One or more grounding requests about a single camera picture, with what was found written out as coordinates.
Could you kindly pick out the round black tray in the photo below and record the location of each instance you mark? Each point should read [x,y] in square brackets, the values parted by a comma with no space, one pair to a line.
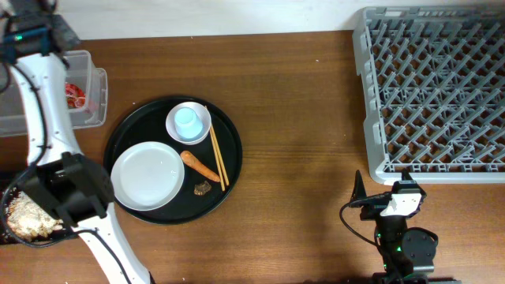
[147,123]

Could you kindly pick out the grey dishwasher rack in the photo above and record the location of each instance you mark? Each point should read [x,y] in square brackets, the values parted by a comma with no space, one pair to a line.
[433,80]

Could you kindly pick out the pile of rice waste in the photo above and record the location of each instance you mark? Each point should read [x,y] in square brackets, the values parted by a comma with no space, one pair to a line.
[28,220]

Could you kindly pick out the light blue cup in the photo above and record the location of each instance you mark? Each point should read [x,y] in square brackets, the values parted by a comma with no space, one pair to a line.
[187,123]

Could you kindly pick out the clear plastic waste bin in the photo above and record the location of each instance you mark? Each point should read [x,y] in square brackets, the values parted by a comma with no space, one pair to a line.
[83,73]

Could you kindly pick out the brown food scrap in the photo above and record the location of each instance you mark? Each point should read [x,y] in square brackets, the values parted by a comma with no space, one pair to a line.
[202,188]

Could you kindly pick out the white bowl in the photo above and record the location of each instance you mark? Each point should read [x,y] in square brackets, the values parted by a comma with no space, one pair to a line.
[170,125]

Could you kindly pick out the large white plate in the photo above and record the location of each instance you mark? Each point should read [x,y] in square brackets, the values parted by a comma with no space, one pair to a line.
[147,176]

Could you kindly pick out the orange carrot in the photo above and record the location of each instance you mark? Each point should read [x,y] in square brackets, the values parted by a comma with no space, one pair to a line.
[190,160]

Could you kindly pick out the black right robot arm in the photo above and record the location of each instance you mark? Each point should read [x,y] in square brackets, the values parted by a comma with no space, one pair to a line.
[407,252]

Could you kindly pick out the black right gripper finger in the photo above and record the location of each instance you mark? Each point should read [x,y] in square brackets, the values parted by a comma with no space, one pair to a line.
[359,192]
[405,175]

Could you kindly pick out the red snack wrapper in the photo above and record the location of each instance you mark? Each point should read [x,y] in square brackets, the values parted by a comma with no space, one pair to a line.
[75,97]

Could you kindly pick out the wooden chopstick left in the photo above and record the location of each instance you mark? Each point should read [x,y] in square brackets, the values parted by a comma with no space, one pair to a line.
[214,145]

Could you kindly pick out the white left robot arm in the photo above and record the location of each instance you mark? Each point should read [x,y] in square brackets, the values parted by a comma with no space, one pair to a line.
[59,177]

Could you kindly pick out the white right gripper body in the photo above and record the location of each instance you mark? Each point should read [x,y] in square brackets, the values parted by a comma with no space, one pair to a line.
[373,212]

